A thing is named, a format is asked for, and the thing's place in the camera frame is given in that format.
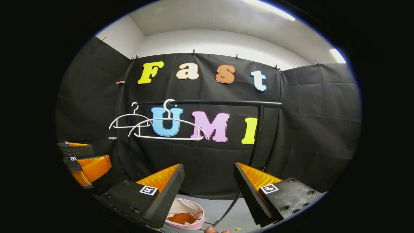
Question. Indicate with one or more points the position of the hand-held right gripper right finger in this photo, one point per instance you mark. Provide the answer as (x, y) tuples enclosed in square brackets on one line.
[(249, 197)]

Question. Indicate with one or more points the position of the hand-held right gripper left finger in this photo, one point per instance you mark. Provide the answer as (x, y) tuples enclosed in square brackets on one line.
[(168, 194)]

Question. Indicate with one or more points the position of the white pink-rimmed laundry hamper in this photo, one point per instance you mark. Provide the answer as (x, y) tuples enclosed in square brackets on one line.
[(186, 205)]

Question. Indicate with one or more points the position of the long ceiling light panel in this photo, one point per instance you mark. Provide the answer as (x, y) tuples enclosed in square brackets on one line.
[(271, 9)]

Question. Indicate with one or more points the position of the small ceiling light panel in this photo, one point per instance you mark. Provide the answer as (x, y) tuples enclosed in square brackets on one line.
[(337, 55)]

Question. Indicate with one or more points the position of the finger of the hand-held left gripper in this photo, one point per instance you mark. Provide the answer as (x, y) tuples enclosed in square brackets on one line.
[(72, 165), (77, 151)]

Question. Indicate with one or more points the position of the black clothes rack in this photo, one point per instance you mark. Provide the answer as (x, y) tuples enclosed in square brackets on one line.
[(226, 102)]

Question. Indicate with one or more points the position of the white plastic hanger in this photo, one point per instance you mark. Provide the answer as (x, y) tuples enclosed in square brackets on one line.
[(168, 119), (134, 114)]

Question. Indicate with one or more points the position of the black backdrop cloth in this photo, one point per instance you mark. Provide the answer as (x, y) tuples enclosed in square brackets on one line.
[(307, 129)]

